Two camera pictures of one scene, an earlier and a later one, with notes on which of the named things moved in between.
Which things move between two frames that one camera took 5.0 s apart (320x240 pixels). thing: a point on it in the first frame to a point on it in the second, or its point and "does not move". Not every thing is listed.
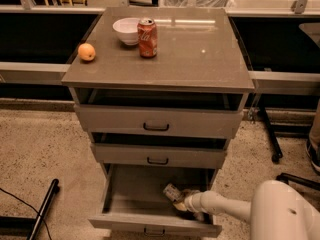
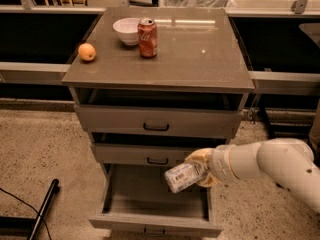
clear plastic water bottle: (173, 193) to (184, 176)
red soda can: (147, 37) does not move
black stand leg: (28, 227) does not move
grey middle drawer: (160, 150) does not move
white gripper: (191, 202) to (219, 164)
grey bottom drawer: (134, 199) does not move
